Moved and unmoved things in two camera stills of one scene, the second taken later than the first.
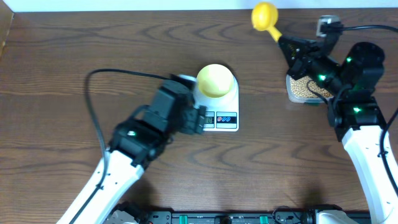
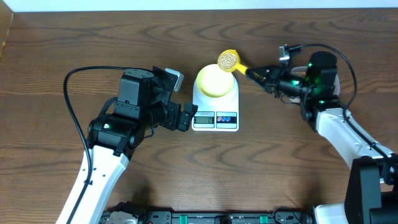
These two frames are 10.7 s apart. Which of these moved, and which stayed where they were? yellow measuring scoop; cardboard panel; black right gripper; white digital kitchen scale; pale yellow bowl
Moved: black right gripper; yellow measuring scoop
Stayed: pale yellow bowl; white digital kitchen scale; cardboard panel
